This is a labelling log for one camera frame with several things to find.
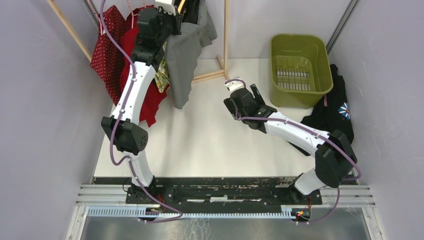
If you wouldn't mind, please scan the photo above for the red polka dot skirt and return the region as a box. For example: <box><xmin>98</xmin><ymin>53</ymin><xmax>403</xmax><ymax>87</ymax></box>
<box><xmin>90</xmin><ymin>5</ymin><xmax>125</xmax><ymax>105</ymax></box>

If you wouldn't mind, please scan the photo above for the plain red skirt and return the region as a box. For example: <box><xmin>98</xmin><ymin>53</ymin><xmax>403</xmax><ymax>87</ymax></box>
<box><xmin>119</xmin><ymin>16</ymin><xmax>169</xmax><ymax>127</ymax></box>

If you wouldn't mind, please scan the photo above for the pink wire hanger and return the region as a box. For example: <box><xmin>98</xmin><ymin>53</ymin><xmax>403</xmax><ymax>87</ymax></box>
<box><xmin>126</xmin><ymin>0</ymin><xmax>147</xmax><ymax>29</ymax></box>

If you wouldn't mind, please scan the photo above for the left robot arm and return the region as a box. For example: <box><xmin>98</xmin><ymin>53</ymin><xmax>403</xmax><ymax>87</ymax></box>
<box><xmin>101</xmin><ymin>3</ymin><xmax>181</xmax><ymax>204</ymax></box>

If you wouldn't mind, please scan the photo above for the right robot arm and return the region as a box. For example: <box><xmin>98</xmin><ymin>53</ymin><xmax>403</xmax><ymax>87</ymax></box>
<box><xmin>223</xmin><ymin>78</ymin><xmax>362</xmax><ymax>204</ymax></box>

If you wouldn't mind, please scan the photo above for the yellow hanger with metal hook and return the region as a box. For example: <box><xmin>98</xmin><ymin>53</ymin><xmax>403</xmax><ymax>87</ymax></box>
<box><xmin>177</xmin><ymin>0</ymin><xmax>186</xmax><ymax>14</ymax></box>

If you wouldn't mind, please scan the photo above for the grey pleated skirt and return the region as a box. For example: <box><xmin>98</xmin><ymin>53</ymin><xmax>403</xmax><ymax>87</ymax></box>
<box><xmin>165</xmin><ymin>0</ymin><xmax>218</xmax><ymax>110</ymax></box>

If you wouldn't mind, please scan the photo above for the green plastic laundry basket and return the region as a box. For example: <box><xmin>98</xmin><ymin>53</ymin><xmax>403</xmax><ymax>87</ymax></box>
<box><xmin>269</xmin><ymin>33</ymin><xmax>334</xmax><ymax>109</ymax></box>

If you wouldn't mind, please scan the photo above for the yellow lemon print garment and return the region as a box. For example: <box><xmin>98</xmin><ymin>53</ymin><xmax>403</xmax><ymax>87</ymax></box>
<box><xmin>154</xmin><ymin>58</ymin><xmax>170</xmax><ymax>93</ymax></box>

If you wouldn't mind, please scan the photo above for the black garment with flower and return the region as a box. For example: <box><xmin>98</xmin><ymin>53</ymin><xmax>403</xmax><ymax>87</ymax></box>
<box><xmin>300</xmin><ymin>64</ymin><xmax>355</xmax><ymax>144</ymax></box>

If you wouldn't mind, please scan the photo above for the aluminium corner profile left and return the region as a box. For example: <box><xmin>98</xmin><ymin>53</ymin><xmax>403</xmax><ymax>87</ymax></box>
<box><xmin>82</xmin><ymin>0</ymin><xmax>101</xmax><ymax>29</ymax></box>

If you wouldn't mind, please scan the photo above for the aluminium corner profile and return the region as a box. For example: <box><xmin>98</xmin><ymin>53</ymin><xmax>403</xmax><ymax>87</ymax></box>
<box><xmin>82</xmin><ymin>0</ymin><xmax>101</xmax><ymax>29</ymax></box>
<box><xmin>326</xmin><ymin>0</ymin><xmax>360</xmax><ymax>55</ymax></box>

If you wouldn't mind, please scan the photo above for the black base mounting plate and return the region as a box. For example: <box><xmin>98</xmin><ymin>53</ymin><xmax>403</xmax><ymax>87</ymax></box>
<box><xmin>93</xmin><ymin>176</ymin><xmax>359</xmax><ymax>215</ymax></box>

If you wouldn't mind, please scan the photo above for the aluminium corner profile right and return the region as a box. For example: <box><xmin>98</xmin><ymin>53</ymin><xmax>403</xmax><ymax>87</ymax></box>
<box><xmin>326</xmin><ymin>0</ymin><xmax>360</xmax><ymax>55</ymax></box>

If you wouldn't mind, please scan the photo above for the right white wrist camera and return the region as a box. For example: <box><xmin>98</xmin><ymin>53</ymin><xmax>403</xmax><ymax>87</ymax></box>
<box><xmin>224</xmin><ymin>78</ymin><xmax>247</xmax><ymax>93</ymax></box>

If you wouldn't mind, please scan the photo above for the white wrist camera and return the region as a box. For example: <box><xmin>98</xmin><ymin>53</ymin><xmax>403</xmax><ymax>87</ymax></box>
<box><xmin>154</xmin><ymin>0</ymin><xmax>178</xmax><ymax>16</ymax></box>
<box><xmin>224</xmin><ymin>78</ymin><xmax>247</xmax><ymax>93</ymax></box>

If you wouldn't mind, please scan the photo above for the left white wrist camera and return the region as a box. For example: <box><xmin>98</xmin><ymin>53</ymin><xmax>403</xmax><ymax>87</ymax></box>
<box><xmin>154</xmin><ymin>0</ymin><xmax>178</xmax><ymax>16</ymax></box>

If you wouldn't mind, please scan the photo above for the wooden clothes rack frame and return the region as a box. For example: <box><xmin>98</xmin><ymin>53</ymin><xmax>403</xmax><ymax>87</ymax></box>
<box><xmin>47</xmin><ymin>0</ymin><xmax>230</xmax><ymax>83</ymax></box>

